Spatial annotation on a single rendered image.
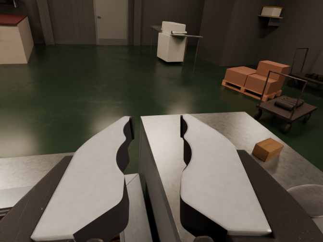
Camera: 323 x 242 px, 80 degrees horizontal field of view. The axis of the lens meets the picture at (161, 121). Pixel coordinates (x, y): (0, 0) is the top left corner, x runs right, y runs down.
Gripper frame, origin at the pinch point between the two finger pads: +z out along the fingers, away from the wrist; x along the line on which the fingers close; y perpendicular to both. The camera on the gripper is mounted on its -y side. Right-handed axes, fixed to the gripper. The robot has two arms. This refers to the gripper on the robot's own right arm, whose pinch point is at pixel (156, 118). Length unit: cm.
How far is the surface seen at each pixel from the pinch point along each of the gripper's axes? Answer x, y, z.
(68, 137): -125, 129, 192
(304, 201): 39, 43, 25
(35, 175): -65, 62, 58
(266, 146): 38, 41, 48
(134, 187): -14, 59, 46
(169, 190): 1, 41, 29
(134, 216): -12, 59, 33
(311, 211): 39, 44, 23
